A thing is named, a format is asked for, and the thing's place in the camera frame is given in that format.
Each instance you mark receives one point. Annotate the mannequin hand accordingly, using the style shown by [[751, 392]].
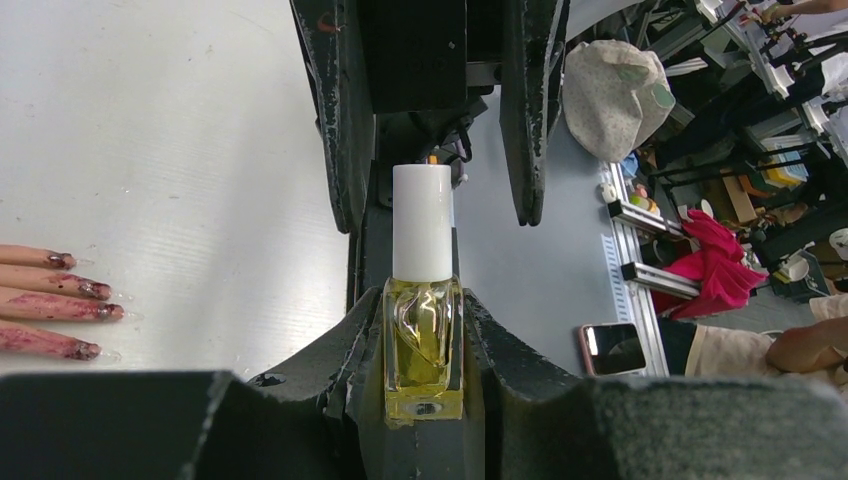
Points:
[[39, 285]]

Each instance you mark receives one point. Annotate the person's forearm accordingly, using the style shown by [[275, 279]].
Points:
[[811, 348]]

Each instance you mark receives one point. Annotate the red cloth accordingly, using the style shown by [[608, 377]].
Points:
[[725, 282]]

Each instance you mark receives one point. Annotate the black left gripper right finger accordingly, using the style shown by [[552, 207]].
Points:
[[534, 420]]

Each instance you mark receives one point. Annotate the pink smartphone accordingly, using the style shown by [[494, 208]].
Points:
[[611, 349]]

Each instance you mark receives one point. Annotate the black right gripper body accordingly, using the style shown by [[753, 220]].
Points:
[[428, 65]]

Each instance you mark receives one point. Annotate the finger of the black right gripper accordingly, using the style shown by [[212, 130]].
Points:
[[331, 45], [534, 37]]

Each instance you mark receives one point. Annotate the beige floral cloth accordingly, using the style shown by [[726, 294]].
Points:
[[615, 96]]

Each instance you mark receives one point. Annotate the yellow nail polish bottle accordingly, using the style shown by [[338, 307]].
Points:
[[423, 351]]

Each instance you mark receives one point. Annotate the white nail polish cap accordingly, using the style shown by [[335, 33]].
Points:
[[422, 248]]

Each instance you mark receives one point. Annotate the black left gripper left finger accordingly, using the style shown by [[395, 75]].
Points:
[[282, 424]]

